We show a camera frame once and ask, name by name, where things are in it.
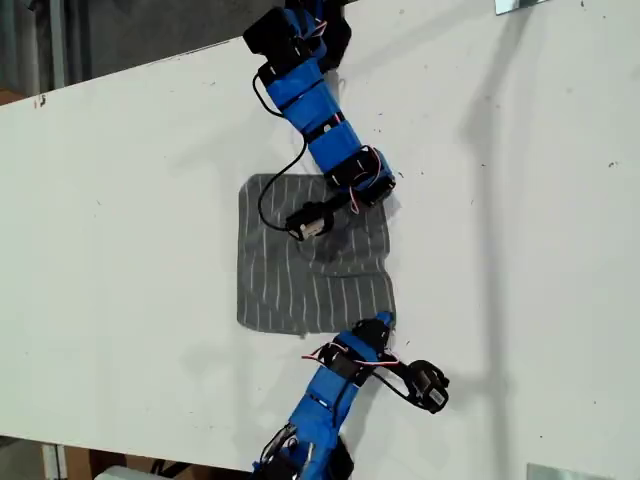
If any grey white-striped square towel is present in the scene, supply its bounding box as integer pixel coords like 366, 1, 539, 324
235, 172, 401, 337

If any white plastic box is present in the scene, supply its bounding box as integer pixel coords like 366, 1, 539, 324
93, 464, 157, 480

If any grey metal upright bar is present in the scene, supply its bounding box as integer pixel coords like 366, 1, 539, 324
47, 0, 67, 94

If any white table leg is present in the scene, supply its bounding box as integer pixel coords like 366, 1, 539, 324
41, 442, 68, 480

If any black camera cable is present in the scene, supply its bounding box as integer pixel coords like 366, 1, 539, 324
251, 72, 309, 231

